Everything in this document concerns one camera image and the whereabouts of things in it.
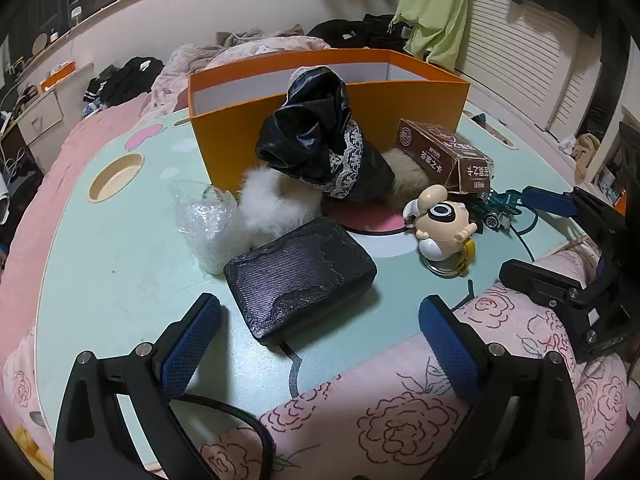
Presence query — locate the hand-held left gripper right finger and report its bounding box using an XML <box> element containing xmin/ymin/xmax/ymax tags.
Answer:
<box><xmin>419</xmin><ymin>295</ymin><xmax>586</xmax><ymax>480</ymax></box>

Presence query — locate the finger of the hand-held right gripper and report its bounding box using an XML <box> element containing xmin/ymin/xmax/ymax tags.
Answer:
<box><xmin>520</xmin><ymin>186</ymin><xmax>626</xmax><ymax>241</ymax></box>
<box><xmin>499</xmin><ymin>258</ymin><xmax>626</xmax><ymax>361</ymax></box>

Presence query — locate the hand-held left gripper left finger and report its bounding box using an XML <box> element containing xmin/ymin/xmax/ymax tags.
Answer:
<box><xmin>54</xmin><ymin>292</ymin><xmax>223</xmax><ymax>480</ymax></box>

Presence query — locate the green toy car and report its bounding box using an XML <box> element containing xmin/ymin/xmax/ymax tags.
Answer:
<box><xmin>467</xmin><ymin>187</ymin><xmax>526</xmax><ymax>233</ymax></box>

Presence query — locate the brown card box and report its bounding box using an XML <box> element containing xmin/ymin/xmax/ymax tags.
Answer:
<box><xmin>397</xmin><ymin>119</ymin><xmax>494</xmax><ymax>194</ymax></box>

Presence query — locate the black textured zip case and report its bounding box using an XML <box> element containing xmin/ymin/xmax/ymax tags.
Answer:
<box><xmin>223</xmin><ymin>217</ymin><xmax>378</xmax><ymax>346</ymax></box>

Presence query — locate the orange cardboard box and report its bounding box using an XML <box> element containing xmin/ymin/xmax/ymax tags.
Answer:
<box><xmin>188</xmin><ymin>49</ymin><xmax>472</xmax><ymax>196</ymax></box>

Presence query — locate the mint green cartoon desktop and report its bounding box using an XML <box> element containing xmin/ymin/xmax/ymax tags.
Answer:
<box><xmin>34</xmin><ymin>105</ymin><xmax>576</xmax><ymax>466</ymax></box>

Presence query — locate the beige plush item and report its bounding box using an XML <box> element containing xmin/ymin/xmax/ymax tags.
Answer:
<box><xmin>572</xmin><ymin>132</ymin><xmax>599</xmax><ymax>182</ymax></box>

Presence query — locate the crumpled clear plastic bag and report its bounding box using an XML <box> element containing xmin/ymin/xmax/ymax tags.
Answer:
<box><xmin>170</xmin><ymin>180</ymin><xmax>242</xmax><ymax>276</ymax></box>

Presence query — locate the white louvered wardrobe door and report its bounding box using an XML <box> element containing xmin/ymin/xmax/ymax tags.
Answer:
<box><xmin>450</xmin><ymin>0</ymin><xmax>616</xmax><ymax>136</ymax></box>

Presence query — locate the beige fur pompom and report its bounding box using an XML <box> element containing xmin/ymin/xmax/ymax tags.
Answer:
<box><xmin>320</xmin><ymin>147</ymin><xmax>446</xmax><ymax>216</ymax></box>

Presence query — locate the light green hanging garment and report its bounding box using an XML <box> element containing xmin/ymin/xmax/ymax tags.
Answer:
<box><xmin>392</xmin><ymin>0</ymin><xmax>476</xmax><ymax>72</ymax></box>

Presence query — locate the black lace trimmed cloth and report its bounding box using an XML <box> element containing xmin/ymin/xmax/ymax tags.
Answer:
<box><xmin>255</xmin><ymin>66</ymin><xmax>401</xmax><ymax>206</ymax></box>

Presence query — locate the white desk with drawer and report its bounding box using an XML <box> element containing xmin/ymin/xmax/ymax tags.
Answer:
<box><xmin>15</xmin><ymin>62</ymin><xmax>96</xmax><ymax>147</ymax></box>

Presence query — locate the black striped clothes pile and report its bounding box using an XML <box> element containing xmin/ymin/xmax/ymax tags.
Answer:
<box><xmin>82</xmin><ymin>56</ymin><xmax>166</xmax><ymax>111</ymax></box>

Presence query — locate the crumpled pale pink blanket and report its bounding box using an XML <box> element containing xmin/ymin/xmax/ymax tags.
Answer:
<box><xmin>142</xmin><ymin>25</ymin><xmax>331</xmax><ymax>121</ymax></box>

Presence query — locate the orange tray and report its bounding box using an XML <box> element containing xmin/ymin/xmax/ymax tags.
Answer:
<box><xmin>39</xmin><ymin>61</ymin><xmax>76</xmax><ymax>92</ymax></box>

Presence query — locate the black braided cable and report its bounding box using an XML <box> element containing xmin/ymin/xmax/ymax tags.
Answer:
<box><xmin>170</xmin><ymin>394</ymin><xmax>277</xmax><ymax>480</ymax></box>

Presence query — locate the cartoon figurine keychain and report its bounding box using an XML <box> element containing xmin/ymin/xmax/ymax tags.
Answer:
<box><xmin>402</xmin><ymin>184</ymin><xmax>483</xmax><ymax>279</ymax></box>

